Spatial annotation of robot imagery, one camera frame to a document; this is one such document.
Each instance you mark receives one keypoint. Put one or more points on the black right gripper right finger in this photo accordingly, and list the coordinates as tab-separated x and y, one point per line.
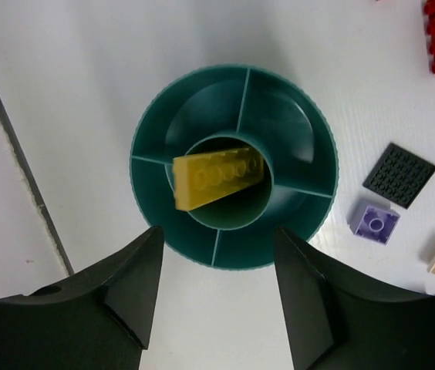
340	318

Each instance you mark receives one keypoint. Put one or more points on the teal round divided container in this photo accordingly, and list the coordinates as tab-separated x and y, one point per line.
223	107

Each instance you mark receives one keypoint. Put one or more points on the long yellow lego plate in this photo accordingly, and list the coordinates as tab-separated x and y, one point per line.
203	178

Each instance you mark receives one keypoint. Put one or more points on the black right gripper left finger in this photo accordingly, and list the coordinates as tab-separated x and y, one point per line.
98	318

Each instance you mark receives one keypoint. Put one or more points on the black square lego plate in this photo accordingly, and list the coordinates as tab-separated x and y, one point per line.
399	176

